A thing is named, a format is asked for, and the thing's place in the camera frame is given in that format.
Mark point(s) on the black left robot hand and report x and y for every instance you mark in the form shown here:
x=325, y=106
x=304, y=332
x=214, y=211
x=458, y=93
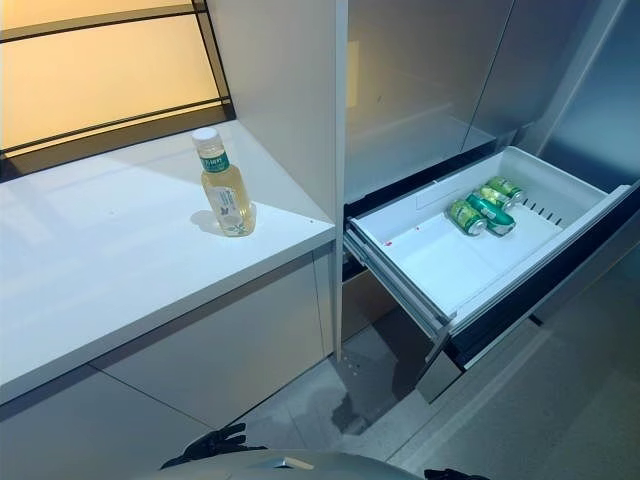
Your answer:
x=220, y=441

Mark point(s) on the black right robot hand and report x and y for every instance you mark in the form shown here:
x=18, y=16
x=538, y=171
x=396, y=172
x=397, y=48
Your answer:
x=450, y=475

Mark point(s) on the yellow drink bottle white cap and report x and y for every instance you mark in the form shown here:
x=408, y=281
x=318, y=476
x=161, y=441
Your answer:
x=225, y=200

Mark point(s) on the white fridge drawer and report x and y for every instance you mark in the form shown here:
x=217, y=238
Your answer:
x=440, y=260

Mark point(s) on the stainless steel fridge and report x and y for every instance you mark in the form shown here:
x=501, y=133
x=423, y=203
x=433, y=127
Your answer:
x=425, y=75

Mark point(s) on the silver robot torso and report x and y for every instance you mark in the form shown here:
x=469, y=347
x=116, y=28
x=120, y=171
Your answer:
x=300, y=469

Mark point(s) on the white counter cabinet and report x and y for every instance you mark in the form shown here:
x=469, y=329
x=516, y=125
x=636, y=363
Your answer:
x=100, y=240

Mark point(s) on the light green drink can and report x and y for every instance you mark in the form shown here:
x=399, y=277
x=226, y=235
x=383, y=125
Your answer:
x=465, y=215
x=506, y=187
x=495, y=196

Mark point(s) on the dark green drink can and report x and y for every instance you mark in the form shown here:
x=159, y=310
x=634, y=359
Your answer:
x=492, y=216

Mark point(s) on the tall white side panel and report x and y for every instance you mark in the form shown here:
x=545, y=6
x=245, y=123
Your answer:
x=280, y=75

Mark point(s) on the backlit panel with black frame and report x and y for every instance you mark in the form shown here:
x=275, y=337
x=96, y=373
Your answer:
x=100, y=75

